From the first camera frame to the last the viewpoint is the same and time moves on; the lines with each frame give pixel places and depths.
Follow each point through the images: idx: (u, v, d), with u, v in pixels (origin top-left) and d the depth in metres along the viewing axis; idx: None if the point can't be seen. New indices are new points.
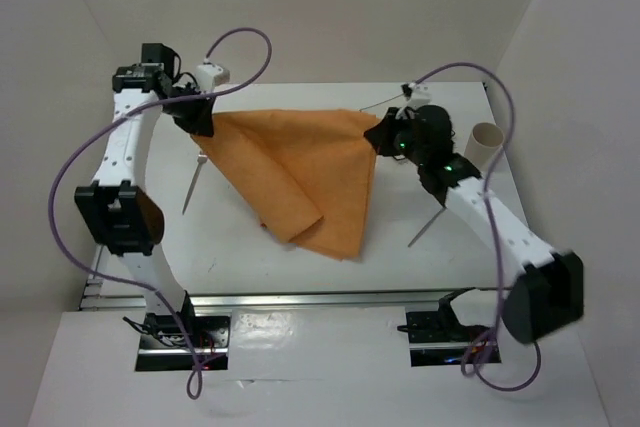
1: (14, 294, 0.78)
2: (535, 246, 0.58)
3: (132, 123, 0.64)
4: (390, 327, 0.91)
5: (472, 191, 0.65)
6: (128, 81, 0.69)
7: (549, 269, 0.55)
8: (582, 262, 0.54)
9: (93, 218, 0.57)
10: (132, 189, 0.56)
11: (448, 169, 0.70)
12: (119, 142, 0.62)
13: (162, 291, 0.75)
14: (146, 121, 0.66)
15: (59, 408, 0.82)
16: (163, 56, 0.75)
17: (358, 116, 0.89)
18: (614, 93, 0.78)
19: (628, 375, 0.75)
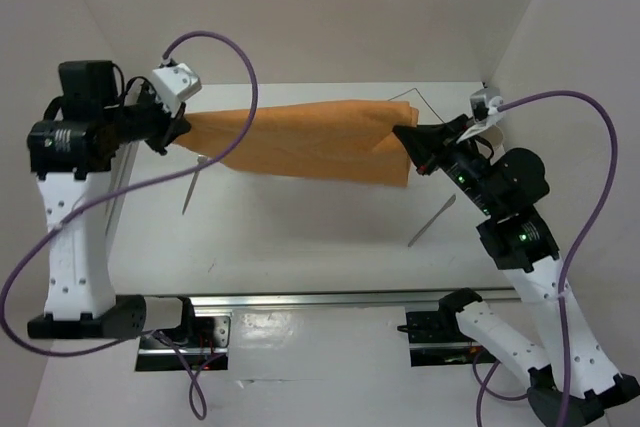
1: (14, 296, 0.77)
2: (598, 366, 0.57)
3: (74, 233, 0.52)
4: (390, 327, 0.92)
5: (546, 282, 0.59)
6: (53, 156, 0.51)
7: (610, 394, 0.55)
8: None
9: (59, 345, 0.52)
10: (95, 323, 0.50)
11: (522, 236, 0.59)
12: (62, 261, 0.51)
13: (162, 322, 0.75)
14: (89, 219, 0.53)
15: (60, 409, 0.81)
16: (95, 90, 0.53)
17: (372, 109, 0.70)
18: (616, 94, 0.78)
19: (628, 376, 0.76)
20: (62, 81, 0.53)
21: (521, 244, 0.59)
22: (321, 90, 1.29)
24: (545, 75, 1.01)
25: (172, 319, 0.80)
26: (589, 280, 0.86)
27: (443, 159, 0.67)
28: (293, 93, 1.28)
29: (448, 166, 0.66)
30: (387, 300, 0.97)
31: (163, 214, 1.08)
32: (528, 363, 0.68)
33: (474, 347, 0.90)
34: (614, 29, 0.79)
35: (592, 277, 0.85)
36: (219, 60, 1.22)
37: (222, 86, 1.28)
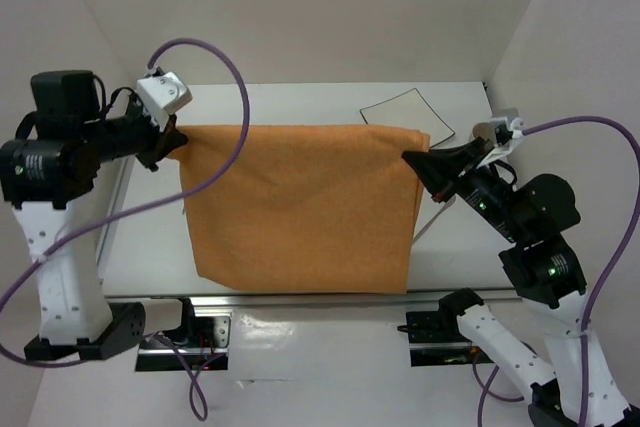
1: (14, 296, 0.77)
2: (611, 402, 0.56)
3: (59, 262, 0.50)
4: (390, 327, 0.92)
5: (570, 319, 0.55)
6: (27, 182, 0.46)
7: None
8: None
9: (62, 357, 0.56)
10: (90, 352, 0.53)
11: (551, 270, 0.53)
12: (51, 292, 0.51)
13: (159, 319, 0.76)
14: (74, 244, 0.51)
15: (59, 410, 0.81)
16: (68, 100, 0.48)
17: (391, 138, 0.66)
18: (617, 95, 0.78)
19: (627, 376, 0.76)
20: (35, 94, 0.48)
21: (549, 278, 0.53)
22: (321, 90, 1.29)
24: (545, 76, 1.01)
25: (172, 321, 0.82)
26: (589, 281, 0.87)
27: (461, 184, 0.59)
28: (293, 93, 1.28)
29: (466, 192, 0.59)
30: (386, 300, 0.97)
31: (162, 215, 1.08)
32: (530, 378, 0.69)
33: (474, 347, 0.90)
34: (615, 31, 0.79)
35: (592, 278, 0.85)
36: (219, 59, 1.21)
37: (222, 86, 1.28)
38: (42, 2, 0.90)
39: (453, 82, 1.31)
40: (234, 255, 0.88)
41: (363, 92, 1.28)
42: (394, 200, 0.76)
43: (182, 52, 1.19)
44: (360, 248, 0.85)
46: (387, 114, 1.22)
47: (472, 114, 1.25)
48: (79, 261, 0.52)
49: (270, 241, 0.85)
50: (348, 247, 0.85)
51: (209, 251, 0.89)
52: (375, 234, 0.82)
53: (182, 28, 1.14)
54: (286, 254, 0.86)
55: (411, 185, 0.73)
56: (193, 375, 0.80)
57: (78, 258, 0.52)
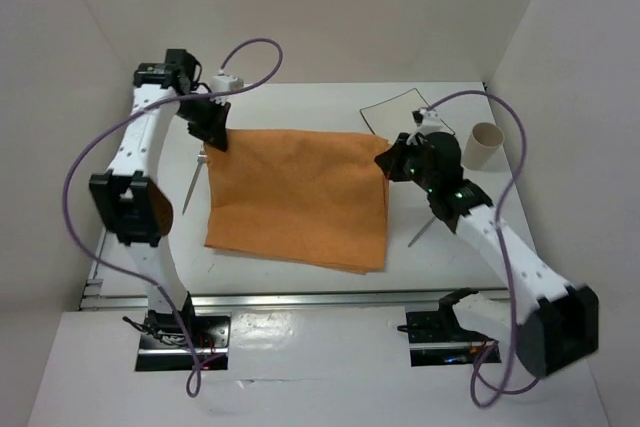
1: (14, 296, 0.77)
2: (548, 280, 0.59)
3: (149, 117, 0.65)
4: (390, 327, 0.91)
5: (483, 220, 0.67)
6: (149, 77, 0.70)
7: (563, 302, 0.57)
8: (596, 296, 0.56)
9: (107, 208, 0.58)
10: (144, 178, 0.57)
11: (458, 195, 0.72)
12: (134, 135, 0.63)
13: (165, 289, 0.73)
14: (162, 117, 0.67)
15: (58, 410, 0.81)
16: (186, 61, 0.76)
17: (370, 143, 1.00)
18: (616, 95, 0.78)
19: (629, 376, 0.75)
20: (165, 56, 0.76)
21: (461, 202, 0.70)
22: (322, 90, 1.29)
24: (544, 75, 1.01)
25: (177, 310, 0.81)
26: (588, 281, 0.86)
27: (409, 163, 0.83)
28: (293, 93, 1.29)
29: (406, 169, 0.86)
30: (385, 300, 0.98)
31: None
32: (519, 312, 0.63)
33: (474, 347, 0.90)
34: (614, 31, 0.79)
35: (592, 278, 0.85)
36: (219, 60, 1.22)
37: None
38: (44, 6, 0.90)
39: (453, 82, 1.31)
40: (248, 225, 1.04)
41: (363, 93, 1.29)
42: (367, 195, 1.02)
43: (182, 53, 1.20)
44: (339, 223, 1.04)
46: (387, 117, 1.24)
47: (472, 114, 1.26)
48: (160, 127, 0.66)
49: (271, 211, 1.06)
50: (325, 244, 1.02)
51: (218, 223, 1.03)
52: (353, 216, 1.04)
53: (183, 30, 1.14)
54: (284, 227, 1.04)
55: (379, 183, 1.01)
56: (197, 366, 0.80)
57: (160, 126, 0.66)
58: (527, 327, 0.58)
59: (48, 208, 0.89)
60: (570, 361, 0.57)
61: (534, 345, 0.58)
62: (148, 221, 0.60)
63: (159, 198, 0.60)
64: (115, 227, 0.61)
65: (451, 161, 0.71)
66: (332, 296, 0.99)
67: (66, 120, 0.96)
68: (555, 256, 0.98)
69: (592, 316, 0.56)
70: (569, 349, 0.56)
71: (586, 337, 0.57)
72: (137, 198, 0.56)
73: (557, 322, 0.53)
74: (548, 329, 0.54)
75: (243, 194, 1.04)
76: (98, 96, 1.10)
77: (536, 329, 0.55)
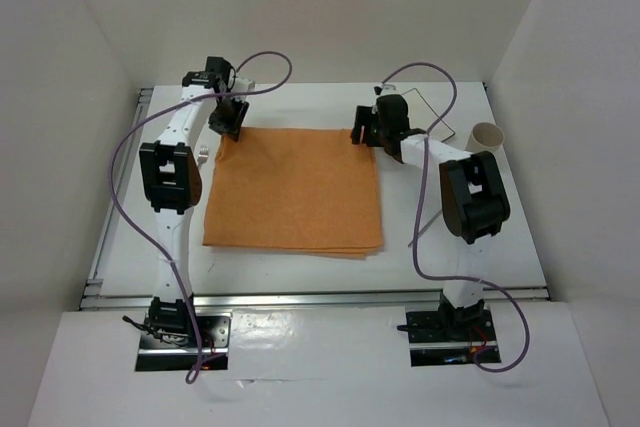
1: (14, 298, 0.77)
2: (454, 154, 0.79)
3: (192, 106, 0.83)
4: (390, 327, 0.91)
5: (414, 139, 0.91)
6: (194, 80, 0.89)
7: (469, 166, 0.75)
8: (491, 154, 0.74)
9: (149, 173, 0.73)
10: (185, 149, 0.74)
11: (401, 133, 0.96)
12: (180, 118, 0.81)
13: (179, 266, 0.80)
14: (202, 109, 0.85)
15: (59, 410, 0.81)
16: (222, 67, 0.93)
17: None
18: (616, 96, 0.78)
19: (629, 376, 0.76)
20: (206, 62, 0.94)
21: (402, 135, 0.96)
22: (321, 90, 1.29)
24: (544, 76, 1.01)
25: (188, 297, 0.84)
26: (588, 281, 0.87)
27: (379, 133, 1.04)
28: (293, 93, 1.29)
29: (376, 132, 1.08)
30: (386, 300, 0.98)
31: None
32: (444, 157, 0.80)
33: (474, 347, 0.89)
34: (615, 32, 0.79)
35: (592, 278, 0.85)
36: None
37: None
38: (44, 5, 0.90)
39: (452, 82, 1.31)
40: (244, 219, 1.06)
41: (363, 93, 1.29)
42: (358, 185, 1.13)
43: (183, 52, 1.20)
44: (328, 213, 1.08)
46: None
47: (472, 114, 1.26)
48: (199, 116, 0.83)
49: (266, 202, 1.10)
50: (320, 230, 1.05)
51: (215, 211, 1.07)
52: (344, 206, 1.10)
53: (183, 30, 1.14)
54: (277, 219, 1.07)
55: (368, 174, 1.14)
56: (200, 358, 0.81)
57: (200, 115, 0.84)
58: (445, 196, 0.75)
59: (48, 208, 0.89)
60: (486, 218, 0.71)
61: (452, 209, 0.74)
62: (179, 189, 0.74)
63: (193, 170, 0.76)
64: (153, 193, 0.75)
65: (393, 104, 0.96)
66: (332, 296, 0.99)
67: (67, 121, 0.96)
68: (554, 255, 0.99)
69: (493, 172, 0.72)
70: (479, 208, 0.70)
71: (494, 195, 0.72)
72: (177, 162, 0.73)
73: (458, 173, 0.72)
74: (452, 177, 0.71)
75: (241, 190, 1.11)
76: (98, 96, 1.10)
77: (447, 185, 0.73)
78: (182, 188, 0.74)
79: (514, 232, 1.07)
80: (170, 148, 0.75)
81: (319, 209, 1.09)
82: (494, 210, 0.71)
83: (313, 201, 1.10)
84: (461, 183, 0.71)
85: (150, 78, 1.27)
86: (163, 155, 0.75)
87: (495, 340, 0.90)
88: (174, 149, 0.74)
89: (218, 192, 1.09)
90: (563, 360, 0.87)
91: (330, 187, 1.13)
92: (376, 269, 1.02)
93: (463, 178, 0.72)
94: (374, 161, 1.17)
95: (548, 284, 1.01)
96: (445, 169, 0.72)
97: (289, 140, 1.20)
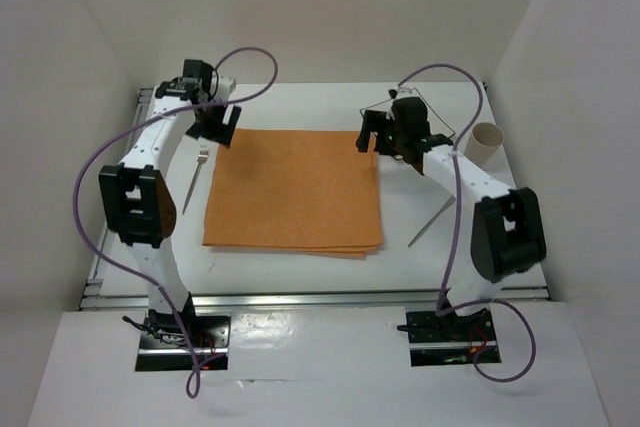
1: (13, 298, 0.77)
2: (492, 185, 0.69)
3: (165, 122, 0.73)
4: (390, 327, 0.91)
5: (442, 154, 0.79)
6: (169, 91, 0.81)
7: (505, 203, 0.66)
8: (533, 192, 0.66)
9: (112, 200, 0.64)
10: (151, 172, 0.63)
11: (423, 141, 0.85)
12: (149, 136, 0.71)
13: (166, 287, 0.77)
14: (177, 125, 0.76)
15: (59, 410, 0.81)
16: (202, 70, 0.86)
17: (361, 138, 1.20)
18: (617, 97, 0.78)
19: (629, 376, 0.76)
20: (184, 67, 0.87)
21: (423, 143, 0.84)
22: (321, 89, 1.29)
24: (545, 76, 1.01)
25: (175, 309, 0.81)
26: (589, 282, 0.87)
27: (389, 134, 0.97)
28: (293, 93, 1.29)
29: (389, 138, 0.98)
30: (386, 300, 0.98)
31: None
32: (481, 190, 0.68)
33: (474, 347, 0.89)
34: (615, 32, 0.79)
35: (592, 279, 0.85)
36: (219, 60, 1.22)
37: None
38: (43, 5, 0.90)
39: (452, 82, 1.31)
40: (245, 219, 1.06)
41: (363, 93, 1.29)
42: (358, 185, 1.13)
43: (182, 52, 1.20)
44: (329, 212, 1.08)
46: None
47: (471, 114, 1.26)
48: (172, 133, 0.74)
49: (266, 201, 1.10)
50: (320, 229, 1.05)
51: (215, 211, 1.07)
52: (344, 205, 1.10)
53: (182, 30, 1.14)
54: (277, 219, 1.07)
55: (368, 174, 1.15)
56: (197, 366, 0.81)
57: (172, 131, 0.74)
58: (476, 234, 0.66)
59: (48, 209, 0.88)
60: (519, 261, 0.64)
61: (482, 249, 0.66)
62: (148, 220, 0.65)
63: (164, 197, 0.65)
64: (117, 223, 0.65)
65: (412, 108, 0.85)
66: (331, 296, 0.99)
67: (66, 121, 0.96)
68: (554, 256, 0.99)
69: (532, 213, 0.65)
70: (515, 252, 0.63)
71: (530, 237, 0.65)
72: (144, 189, 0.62)
73: (498, 213, 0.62)
74: (489, 219, 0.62)
75: (242, 190, 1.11)
76: (98, 96, 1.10)
77: (481, 225, 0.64)
78: (151, 219, 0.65)
79: None
80: (137, 171, 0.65)
81: (320, 209, 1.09)
82: (528, 254, 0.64)
83: (314, 201, 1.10)
84: (499, 226, 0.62)
85: (150, 77, 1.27)
86: (129, 179, 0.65)
87: (495, 340, 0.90)
88: (141, 172, 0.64)
89: (218, 192, 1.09)
90: (563, 360, 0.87)
91: (329, 186, 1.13)
92: (376, 269, 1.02)
93: (501, 219, 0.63)
94: (373, 161, 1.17)
95: (548, 285, 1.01)
96: (483, 209, 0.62)
97: (289, 139, 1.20)
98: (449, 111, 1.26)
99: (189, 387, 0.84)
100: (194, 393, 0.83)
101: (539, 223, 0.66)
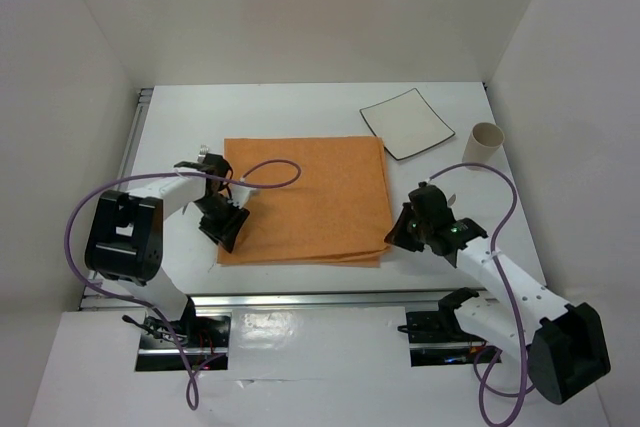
1: (12, 299, 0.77)
2: (547, 301, 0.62)
3: (177, 178, 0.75)
4: (390, 328, 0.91)
5: (480, 251, 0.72)
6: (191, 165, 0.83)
7: (564, 321, 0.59)
8: (595, 310, 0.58)
9: (102, 227, 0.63)
10: (152, 200, 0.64)
11: (454, 231, 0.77)
12: (158, 184, 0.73)
13: (161, 300, 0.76)
14: (188, 185, 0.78)
15: (58, 410, 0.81)
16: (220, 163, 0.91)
17: (365, 142, 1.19)
18: (617, 96, 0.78)
19: (629, 377, 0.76)
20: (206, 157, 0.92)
21: (455, 235, 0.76)
22: (322, 89, 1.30)
24: (545, 76, 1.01)
25: (169, 318, 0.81)
26: (587, 282, 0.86)
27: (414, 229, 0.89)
28: (294, 93, 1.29)
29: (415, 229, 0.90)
30: (386, 300, 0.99)
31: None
32: (539, 310, 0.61)
33: (474, 347, 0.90)
34: (615, 33, 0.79)
35: (591, 279, 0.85)
36: (219, 60, 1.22)
37: (223, 86, 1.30)
38: (43, 5, 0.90)
39: (453, 81, 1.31)
40: (252, 225, 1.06)
41: (363, 93, 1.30)
42: (370, 191, 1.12)
43: (183, 52, 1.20)
44: (338, 220, 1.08)
46: (386, 118, 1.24)
47: (471, 114, 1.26)
48: (181, 189, 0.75)
49: (272, 205, 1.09)
50: (330, 236, 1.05)
51: None
52: (353, 210, 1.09)
53: (182, 29, 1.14)
54: (285, 224, 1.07)
55: (378, 179, 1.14)
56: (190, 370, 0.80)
57: (182, 188, 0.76)
58: (532, 354, 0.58)
59: (48, 209, 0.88)
60: (584, 384, 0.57)
61: (540, 370, 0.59)
62: (129, 253, 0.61)
63: (156, 232, 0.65)
64: (95, 258, 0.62)
65: (429, 195, 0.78)
66: (332, 297, 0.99)
67: (66, 122, 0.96)
68: (554, 255, 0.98)
69: (594, 327, 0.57)
70: (579, 373, 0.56)
71: (595, 355, 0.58)
72: (140, 215, 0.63)
73: (562, 341, 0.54)
74: (553, 351, 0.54)
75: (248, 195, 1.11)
76: (98, 96, 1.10)
77: (541, 353, 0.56)
78: (133, 252, 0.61)
79: (516, 231, 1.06)
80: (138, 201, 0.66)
81: (328, 215, 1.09)
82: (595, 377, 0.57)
83: (324, 207, 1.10)
84: (563, 356, 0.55)
85: (150, 78, 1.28)
86: (126, 211, 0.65)
87: None
88: (141, 201, 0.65)
89: None
90: None
91: (338, 192, 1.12)
92: (377, 269, 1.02)
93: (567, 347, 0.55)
94: (384, 165, 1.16)
95: (548, 285, 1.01)
96: (545, 339, 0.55)
97: (295, 143, 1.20)
98: (449, 111, 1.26)
99: (189, 396, 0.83)
100: (195, 402, 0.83)
101: (603, 338, 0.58)
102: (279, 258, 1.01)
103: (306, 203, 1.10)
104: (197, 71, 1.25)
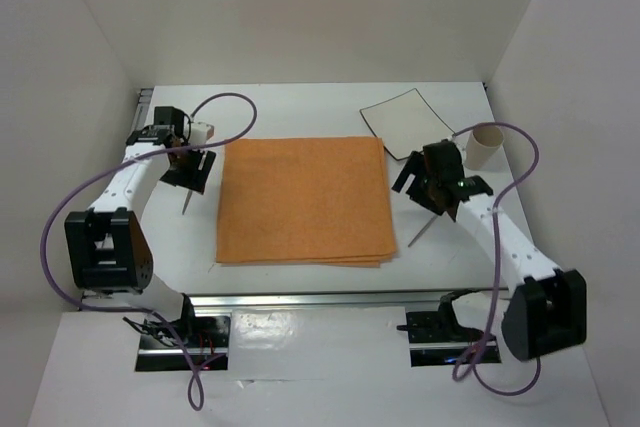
1: (12, 299, 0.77)
2: (537, 262, 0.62)
3: (139, 165, 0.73)
4: (390, 327, 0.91)
5: (482, 206, 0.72)
6: (141, 138, 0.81)
7: (548, 284, 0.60)
8: (582, 277, 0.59)
9: (79, 250, 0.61)
10: (124, 214, 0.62)
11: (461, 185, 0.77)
12: (121, 180, 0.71)
13: (160, 300, 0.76)
14: (151, 167, 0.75)
15: (58, 410, 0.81)
16: (174, 117, 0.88)
17: (365, 142, 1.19)
18: (617, 97, 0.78)
19: (629, 378, 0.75)
20: (156, 116, 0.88)
21: (461, 189, 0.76)
22: (322, 90, 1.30)
24: (544, 76, 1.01)
25: (169, 319, 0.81)
26: (588, 282, 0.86)
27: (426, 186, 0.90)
28: (293, 93, 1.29)
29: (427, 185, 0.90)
30: (386, 300, 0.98)
31: (152, 225, 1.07)
32: (527, 269, 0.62)
33: None
34: (615, 33, 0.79)
35: (591, 278, 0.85)
36: (219, 60, 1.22)
37: (222, 86, 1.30)
38: (44, 6, 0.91)
39: (452, 82, 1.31)
40: (253, 230, 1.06)
41: (363, 93, 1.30)
42: (370, 193, 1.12)
43: (183, 52, 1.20)
44: (339, 221, 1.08)
46: (385, 118, 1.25)
47: (471, 114, 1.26)
48: (146, 179, 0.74)
49: (272, 209, 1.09)
50: (331, 237, 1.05)
51: (223, 223, 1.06)
52: (353, 210, 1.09)
53: (181, 30, 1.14)
54: (285, 228, 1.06)
55: (379, 180, 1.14)
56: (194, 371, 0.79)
57: (146, 176, 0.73)
58: (510, 311, 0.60)
59: (48, 208, 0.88)
60: (554, 347, 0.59)
61: (514, 328, 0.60)
62: (120, 269, 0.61)
63: (138, 242, 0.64)
64: (87, 280, 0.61)
65: (445, 145, 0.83)
66: (332, 297, 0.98)
67: (65, 122, 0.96)
68: (554, 255, 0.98)
69: (578, 298, 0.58)
70: (551, 336, 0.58)
71: (570, 322, 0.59)
72: (115, 233, 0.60)
73: (540, 301, 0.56)
74: (530, 308, 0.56)
75: (248, 197, 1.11)
76: (97, 96, 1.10)
77: (519, 309, 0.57)
78: (123, 268, 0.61)
79: None
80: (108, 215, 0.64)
81: (328, 216, 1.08)
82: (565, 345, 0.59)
83: (324, 208, 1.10)
84: (539, 316, 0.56)
85: (150, 78, 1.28)
86: (98, 226, 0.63)
87: (495, 340, 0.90)
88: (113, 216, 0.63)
89: (227, 203, 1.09)
90: (562, 360, 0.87)
91: (339, 193, 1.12)
92: (376, 269, 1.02)
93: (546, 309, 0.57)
94: (383, 165, 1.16)
95: None
96: (525, 295, 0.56)
97: (294, 145, 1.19)
98: (448, 111, 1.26)
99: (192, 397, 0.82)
100: (199, 404, 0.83)
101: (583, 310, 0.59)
102: (278, 258, 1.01)
103: (306, 204, 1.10)
104: (197, 71, 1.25)
